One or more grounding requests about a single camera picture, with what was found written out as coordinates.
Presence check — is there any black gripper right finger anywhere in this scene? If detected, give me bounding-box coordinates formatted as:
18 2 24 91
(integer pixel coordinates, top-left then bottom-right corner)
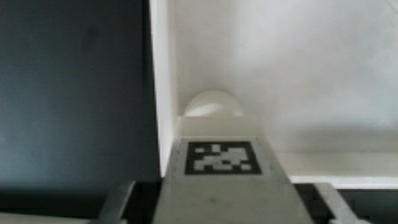
296 183 372 224

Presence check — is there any white square tabletop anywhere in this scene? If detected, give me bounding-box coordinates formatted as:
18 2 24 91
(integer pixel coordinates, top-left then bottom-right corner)
150 0 398 189

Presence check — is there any white U-shaped obstacle fence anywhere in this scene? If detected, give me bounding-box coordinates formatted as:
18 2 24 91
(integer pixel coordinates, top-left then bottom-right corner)
0 212 91 224

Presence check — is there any white table leg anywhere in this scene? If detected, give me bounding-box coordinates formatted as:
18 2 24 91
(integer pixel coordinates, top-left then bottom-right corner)
153 91 313 224

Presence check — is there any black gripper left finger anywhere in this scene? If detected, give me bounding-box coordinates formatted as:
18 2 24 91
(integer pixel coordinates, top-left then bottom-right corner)
95 180 160 224

